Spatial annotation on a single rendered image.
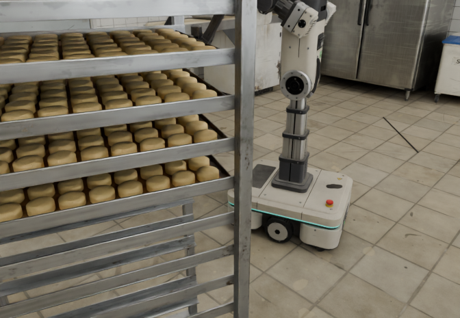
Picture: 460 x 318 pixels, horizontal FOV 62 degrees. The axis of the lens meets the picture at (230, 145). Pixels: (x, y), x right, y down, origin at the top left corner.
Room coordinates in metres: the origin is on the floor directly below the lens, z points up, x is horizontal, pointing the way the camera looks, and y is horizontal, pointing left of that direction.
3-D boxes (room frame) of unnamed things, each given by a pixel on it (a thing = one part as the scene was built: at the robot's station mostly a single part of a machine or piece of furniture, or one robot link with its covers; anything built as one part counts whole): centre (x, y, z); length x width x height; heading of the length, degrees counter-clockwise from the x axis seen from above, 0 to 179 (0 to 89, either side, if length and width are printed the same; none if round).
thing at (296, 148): (1.99, -0.37, 0.38); 0.13 x 0.13 x 0.40; 66
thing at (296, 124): (1.99, -0.37, 0.53); 0.11 x 0.11 x 0.40; 66
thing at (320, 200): (1.99, -0.36, 0.24); 0.68 x 0.53 x 0.41; 66
